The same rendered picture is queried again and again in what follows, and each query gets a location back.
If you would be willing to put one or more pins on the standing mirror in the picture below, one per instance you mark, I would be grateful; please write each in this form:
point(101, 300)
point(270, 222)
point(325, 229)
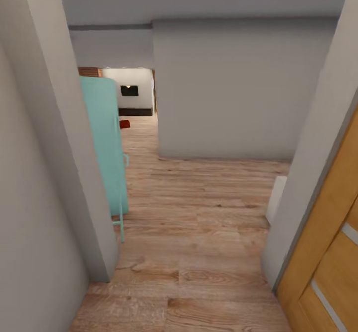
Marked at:
point(101, 103)

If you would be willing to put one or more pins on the cabinet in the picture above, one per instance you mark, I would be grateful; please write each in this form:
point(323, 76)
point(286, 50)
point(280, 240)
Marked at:
point(136, 111)

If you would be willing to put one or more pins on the storage box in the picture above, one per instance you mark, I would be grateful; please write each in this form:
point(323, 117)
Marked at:
point(124, 124)

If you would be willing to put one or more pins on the wall mounted tv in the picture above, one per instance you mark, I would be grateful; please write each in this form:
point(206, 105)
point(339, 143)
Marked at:
point(129, 90)

